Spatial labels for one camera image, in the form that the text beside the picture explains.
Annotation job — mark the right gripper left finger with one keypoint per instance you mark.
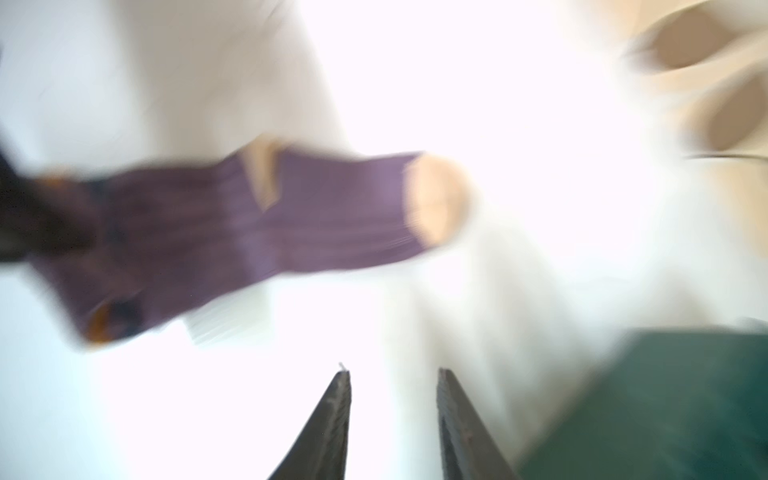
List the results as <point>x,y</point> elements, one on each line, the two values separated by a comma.
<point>320,450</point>

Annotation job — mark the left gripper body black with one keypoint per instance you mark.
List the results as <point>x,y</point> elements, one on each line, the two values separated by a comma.
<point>44,216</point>

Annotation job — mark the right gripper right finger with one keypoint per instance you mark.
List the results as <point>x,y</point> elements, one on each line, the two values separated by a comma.
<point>468,451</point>

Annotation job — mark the purple sock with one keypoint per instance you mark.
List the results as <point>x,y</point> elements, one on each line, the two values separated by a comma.
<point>169,240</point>

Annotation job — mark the green compartment tray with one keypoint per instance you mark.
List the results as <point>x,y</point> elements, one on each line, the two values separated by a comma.
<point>676,405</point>

